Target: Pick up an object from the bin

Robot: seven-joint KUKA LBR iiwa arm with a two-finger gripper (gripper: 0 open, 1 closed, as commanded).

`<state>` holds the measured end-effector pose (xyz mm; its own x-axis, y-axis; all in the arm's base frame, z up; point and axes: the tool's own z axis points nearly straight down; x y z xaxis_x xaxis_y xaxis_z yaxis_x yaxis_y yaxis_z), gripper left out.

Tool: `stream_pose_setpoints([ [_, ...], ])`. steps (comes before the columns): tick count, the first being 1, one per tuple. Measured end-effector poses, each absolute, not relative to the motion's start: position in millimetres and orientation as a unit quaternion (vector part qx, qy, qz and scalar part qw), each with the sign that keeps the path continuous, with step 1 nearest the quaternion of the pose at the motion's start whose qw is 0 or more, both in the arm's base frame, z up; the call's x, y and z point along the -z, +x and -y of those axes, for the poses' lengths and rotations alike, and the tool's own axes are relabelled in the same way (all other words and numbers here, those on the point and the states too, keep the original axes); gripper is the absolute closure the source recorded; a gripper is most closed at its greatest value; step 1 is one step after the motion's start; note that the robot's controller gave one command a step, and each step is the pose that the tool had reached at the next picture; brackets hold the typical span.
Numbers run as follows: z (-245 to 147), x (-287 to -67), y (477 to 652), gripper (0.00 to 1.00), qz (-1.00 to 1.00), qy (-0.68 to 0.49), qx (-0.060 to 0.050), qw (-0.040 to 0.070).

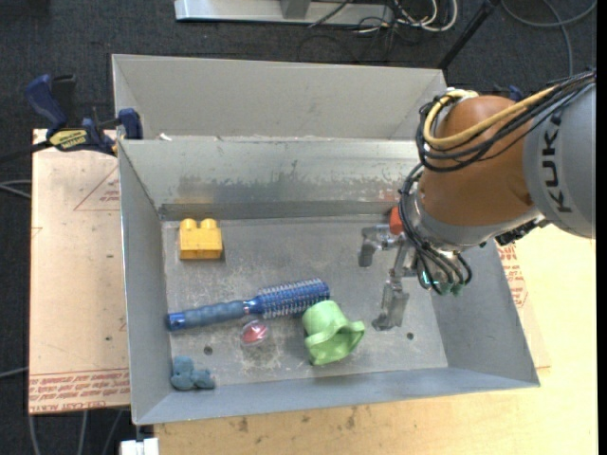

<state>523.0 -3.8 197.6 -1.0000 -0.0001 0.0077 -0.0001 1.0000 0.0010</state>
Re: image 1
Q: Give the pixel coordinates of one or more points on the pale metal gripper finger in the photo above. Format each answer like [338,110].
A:
[392,307]
[366,253]

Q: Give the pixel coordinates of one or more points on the orange-red small block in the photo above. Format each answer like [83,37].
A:
[395,221]

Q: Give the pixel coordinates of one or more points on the light green plastic cup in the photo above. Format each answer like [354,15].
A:
[327,332]

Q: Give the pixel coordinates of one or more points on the grey metal bin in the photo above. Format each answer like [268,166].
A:
[284,273]

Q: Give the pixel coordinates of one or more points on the blue hairbrush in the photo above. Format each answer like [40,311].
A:
[265,301]

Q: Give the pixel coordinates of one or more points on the red and clear small ball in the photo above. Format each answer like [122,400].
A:
[254,333]

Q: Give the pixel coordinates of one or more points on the yellow toy brick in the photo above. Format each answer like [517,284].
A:
[200,241]

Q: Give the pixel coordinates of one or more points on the blue rubber toy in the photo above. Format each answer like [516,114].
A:
[187,376]

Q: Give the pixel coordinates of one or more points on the brown cardboard board, red print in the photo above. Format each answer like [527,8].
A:
[76,263]

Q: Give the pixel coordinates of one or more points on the black cylinder on white bracket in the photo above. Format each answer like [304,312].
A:
[517,234]

